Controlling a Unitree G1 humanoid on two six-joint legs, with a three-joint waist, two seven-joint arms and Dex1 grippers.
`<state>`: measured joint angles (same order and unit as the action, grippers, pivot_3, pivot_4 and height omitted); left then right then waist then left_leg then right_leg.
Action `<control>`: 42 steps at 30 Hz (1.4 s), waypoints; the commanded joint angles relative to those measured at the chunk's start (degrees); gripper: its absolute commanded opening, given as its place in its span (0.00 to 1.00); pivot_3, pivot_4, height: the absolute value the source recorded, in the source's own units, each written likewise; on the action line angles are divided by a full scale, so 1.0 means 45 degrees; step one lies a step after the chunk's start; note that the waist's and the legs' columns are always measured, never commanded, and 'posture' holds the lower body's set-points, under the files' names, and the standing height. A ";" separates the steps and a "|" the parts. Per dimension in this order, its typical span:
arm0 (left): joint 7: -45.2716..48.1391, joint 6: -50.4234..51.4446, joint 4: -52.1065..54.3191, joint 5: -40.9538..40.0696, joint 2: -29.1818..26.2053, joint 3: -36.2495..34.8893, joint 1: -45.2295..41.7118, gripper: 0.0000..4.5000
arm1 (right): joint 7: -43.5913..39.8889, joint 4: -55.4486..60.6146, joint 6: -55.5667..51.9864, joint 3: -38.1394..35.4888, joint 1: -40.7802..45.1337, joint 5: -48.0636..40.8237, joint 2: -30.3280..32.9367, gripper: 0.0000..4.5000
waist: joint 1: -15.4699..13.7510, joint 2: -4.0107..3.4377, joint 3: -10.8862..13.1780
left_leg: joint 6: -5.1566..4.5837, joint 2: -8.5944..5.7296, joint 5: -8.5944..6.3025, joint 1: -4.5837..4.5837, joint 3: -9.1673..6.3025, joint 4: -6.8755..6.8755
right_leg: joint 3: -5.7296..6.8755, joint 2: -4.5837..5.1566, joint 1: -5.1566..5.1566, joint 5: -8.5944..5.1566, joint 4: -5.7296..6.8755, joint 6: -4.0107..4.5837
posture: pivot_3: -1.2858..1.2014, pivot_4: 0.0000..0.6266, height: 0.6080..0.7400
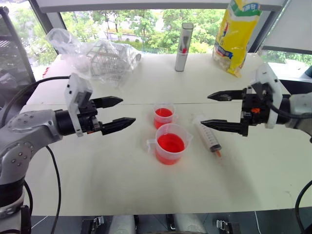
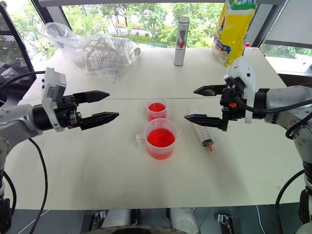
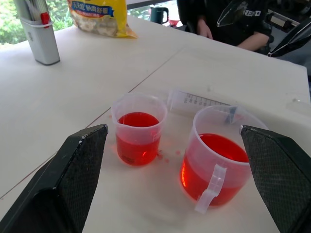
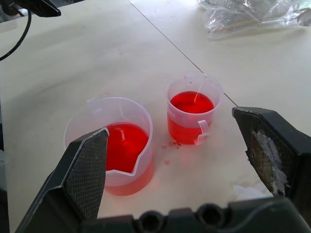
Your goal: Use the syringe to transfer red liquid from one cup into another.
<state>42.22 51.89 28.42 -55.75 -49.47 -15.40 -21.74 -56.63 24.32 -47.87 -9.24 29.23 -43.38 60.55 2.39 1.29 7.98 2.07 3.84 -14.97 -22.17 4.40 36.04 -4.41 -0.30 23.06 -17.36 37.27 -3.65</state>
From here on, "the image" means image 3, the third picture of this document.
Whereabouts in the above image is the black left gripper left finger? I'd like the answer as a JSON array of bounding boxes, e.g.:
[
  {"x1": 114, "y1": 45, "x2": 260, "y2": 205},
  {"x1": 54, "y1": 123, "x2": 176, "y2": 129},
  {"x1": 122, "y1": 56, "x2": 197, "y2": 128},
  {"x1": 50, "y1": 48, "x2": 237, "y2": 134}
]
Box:
[{"x1": 0, "y1": 124, "x2": 109, "y2": 233}]

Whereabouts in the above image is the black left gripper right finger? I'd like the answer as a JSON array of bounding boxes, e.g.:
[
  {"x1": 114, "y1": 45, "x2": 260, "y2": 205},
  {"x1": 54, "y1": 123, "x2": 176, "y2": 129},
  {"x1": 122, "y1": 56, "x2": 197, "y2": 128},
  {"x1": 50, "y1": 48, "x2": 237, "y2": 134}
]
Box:
[{"x1": 239, "y1": 125, "x2": 311, "y2": 233}]

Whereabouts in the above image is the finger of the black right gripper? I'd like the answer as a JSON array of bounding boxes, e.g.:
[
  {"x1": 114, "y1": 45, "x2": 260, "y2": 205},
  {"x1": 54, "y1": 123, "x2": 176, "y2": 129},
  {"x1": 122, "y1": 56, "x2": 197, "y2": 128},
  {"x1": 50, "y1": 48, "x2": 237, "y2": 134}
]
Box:
[
  {"x1": 267, "y1": 17, "x2": 311, "y2": 58},
  {"x1": 216, "y1": 0, "x2": 246, "y2": 28}
]

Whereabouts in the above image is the small beaker with red liquid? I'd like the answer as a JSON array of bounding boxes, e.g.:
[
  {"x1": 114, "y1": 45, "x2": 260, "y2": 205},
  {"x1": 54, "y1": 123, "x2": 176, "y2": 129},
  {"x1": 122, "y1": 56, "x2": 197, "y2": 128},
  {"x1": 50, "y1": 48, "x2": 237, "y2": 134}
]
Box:
[{"x1": 111, "y1": 92, "x2": 169, "y2": 167}]

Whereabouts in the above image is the person's right hand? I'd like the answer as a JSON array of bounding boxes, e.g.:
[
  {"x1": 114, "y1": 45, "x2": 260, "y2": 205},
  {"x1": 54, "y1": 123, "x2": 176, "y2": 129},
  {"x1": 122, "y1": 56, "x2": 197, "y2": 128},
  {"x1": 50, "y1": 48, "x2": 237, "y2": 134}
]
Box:
[{"x1": 197, "y1": 17, "x2": 214, "y2": 40}]

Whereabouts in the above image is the person in black shirt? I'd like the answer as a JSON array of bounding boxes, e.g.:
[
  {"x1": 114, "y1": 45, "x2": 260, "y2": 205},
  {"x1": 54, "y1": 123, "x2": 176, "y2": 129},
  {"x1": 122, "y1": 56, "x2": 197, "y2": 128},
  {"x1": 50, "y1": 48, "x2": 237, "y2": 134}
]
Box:
[{"x1": 176, "y1": 0, "x2": 276, "y2": 53}]

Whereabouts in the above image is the dark green mug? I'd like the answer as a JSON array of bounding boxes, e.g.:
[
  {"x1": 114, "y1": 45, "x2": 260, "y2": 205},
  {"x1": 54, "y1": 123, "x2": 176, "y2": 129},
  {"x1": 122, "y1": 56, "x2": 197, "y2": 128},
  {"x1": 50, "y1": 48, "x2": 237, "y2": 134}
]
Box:
[{"x1": 150, "y1": 6, "x2": 169, "y2": 25}]

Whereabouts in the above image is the clear measuring cylinder lying down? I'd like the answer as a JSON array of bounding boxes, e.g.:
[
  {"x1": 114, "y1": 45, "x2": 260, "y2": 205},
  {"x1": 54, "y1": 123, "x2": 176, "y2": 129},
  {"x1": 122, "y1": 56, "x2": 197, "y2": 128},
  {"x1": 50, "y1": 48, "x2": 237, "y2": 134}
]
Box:
[{"x1": 167, "y1": 88, "x2": 241, "y2": 125}]

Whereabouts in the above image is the yellow snack bag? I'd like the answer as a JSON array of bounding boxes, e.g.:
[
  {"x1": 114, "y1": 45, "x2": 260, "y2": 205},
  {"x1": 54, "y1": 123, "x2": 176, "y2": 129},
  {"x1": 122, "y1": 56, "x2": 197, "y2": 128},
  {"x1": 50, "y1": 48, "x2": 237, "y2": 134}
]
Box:
[{"x1": 67, "y1": 0, "x2": 139, "y2": 39}]

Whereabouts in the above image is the grey upright holder box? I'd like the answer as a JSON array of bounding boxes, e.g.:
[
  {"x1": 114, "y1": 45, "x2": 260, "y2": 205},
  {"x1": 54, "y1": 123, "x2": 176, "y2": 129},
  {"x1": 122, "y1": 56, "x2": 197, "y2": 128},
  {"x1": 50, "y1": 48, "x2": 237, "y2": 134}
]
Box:
[{"x1": 18, "y1": 16, "x2": 61, "y2": 66}]

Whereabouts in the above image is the large handled beaker red liquid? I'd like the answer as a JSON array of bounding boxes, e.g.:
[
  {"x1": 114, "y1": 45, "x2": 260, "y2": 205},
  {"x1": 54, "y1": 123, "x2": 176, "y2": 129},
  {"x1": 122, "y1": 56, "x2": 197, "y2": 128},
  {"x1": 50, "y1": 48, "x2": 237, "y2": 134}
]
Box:
[{"x1": 179, "y1": 104, "x2": 269, "y2": 215}]

